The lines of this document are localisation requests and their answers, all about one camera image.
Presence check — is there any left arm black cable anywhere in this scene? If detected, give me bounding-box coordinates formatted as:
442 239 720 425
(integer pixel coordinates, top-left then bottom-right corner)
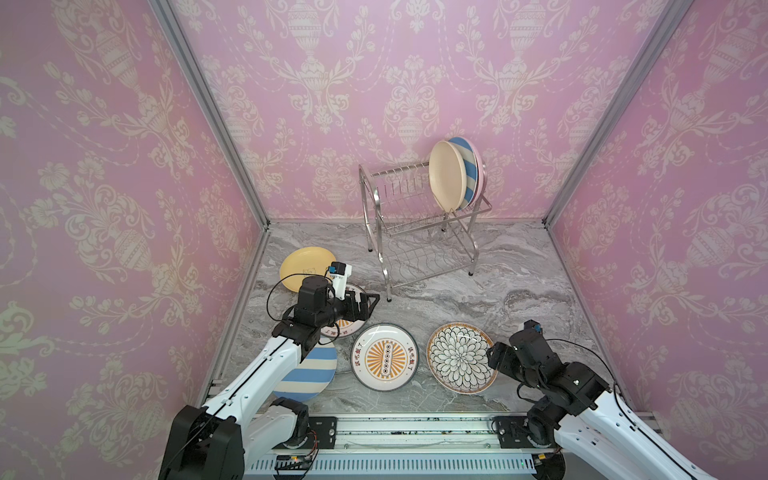
266 272 341 347

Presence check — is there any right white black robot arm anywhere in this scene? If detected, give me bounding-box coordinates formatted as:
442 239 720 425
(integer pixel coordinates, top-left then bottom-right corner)
486 320 713 479

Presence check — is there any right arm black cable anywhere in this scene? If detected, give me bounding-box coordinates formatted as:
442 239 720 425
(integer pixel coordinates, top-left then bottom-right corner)
545 338 697 480

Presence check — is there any pink plate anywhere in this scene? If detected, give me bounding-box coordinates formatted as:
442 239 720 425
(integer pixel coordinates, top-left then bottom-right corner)
464 139 486 207

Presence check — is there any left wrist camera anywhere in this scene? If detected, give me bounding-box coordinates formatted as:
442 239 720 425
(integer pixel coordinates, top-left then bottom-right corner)
328 261 352 300

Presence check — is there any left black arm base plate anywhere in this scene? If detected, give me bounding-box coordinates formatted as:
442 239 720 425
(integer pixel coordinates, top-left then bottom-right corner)
279 416 338 450

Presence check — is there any beige plate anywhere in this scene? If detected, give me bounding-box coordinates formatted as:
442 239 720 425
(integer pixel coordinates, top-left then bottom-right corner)
428 141 466 212

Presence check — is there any orange sunburst plate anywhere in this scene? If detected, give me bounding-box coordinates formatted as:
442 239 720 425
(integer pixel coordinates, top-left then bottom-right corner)
350 323 420 392
321 284 365 339

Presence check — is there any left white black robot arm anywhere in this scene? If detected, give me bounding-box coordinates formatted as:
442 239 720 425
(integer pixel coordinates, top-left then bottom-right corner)
159 270 381 479

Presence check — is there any small electronics board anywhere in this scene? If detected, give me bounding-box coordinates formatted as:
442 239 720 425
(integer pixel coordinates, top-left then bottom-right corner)
275 455 315 472

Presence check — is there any chrome wire dish rack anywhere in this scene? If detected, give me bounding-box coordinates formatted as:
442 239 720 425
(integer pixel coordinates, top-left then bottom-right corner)
358 162 492 300

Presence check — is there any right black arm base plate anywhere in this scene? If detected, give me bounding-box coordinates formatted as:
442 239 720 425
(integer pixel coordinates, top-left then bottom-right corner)
491 415 553 449

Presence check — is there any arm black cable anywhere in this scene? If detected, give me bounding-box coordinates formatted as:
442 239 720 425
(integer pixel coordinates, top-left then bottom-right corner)
266 272 341 347
545 338 697 480

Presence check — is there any yellow plate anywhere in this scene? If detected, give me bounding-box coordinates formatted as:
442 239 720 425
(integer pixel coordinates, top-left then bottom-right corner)
279 246 336 293

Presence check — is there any blue striped plate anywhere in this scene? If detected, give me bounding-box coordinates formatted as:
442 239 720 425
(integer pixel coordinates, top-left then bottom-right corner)
448 136 480 210
273 343 338 402

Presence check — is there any aluminium rail frame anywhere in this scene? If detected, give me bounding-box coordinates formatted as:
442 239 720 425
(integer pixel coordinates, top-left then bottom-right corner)
245 414 568 479

